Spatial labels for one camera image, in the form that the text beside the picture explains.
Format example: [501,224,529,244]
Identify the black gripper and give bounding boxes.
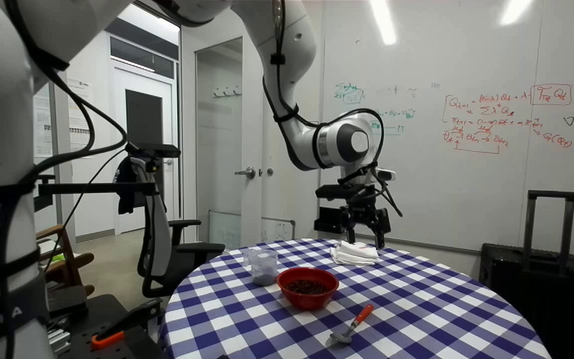
[316,184,391,250]

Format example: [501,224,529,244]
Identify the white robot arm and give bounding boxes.
[0,0,379,359]

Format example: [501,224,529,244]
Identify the red bowl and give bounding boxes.
[278,267,340,311]

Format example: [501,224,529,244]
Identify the coffee beans in bowl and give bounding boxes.
[290,279,326,295]

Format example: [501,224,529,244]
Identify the clear plastic jug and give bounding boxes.
[244,248,278,285]

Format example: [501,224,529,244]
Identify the white red striped cloth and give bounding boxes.
[332,242,379,265]

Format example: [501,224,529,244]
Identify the blue white checkered tablecloth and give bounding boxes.
[162,240,551,359]

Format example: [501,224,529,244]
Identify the black office chair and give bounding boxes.
[116,156,226,297]

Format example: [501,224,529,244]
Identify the black rolling suitcase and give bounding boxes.
[481,190,574,359]

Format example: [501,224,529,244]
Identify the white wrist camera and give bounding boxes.
[377,170,395,182]

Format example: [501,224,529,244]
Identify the black camera stand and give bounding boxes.
[0,142,184,359]

